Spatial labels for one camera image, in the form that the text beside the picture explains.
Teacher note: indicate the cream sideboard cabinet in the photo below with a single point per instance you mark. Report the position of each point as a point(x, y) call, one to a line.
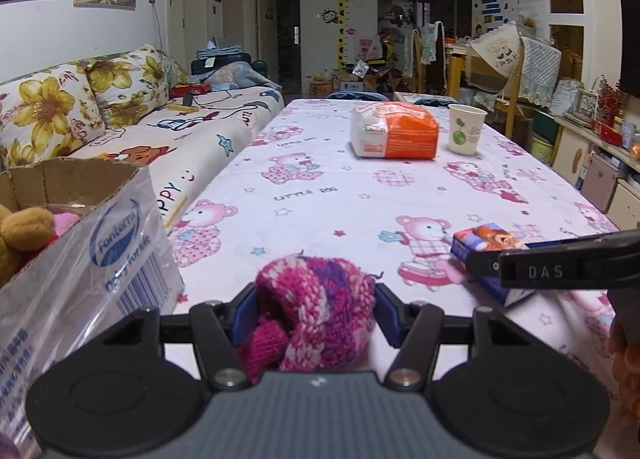
point(605, 176)

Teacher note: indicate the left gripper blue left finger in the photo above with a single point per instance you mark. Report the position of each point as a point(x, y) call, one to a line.
point(242, 315)

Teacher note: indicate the pink plush ball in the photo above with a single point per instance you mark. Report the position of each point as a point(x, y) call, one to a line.
point(64, 221)

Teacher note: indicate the brown plush toy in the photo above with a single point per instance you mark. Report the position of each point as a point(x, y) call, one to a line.
point(24, 234)

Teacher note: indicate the pink cartoon tablecloth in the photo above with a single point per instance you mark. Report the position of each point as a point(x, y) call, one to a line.
point(300, 188)

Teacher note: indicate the small colourful cartoon box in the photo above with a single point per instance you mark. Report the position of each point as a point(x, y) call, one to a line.
point(478, 249)

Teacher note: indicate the sofa with cartoon cover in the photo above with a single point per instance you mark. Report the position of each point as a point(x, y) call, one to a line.
point(186, 147)

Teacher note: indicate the pink purple knitted hat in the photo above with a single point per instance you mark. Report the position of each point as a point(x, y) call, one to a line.
point(314, 314)

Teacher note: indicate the green waste bin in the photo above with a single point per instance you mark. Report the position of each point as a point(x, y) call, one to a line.
point(542, 150)

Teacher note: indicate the yellow floral cushion near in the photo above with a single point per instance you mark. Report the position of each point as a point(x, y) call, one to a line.
point(48, 114)

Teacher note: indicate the cardboard box with plastic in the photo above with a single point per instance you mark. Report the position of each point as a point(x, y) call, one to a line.
point(115, 259)

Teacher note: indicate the orange white tissue pack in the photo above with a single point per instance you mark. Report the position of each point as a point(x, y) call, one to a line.
point(393, 130)

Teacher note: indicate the wooden chair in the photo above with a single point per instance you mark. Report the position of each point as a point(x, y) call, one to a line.
point(492, 63)

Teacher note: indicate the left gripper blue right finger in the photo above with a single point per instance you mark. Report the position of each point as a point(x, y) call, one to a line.
point(392, 315)

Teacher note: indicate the yellow floral cushion far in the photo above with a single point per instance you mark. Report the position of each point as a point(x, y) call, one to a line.
point(129, 86)

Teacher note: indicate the yellow floral cushion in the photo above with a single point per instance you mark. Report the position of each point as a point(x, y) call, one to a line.
point(48, 114)
point(129, 86)

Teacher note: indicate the white paper cup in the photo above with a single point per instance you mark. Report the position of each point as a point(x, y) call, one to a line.
point(465, 127)

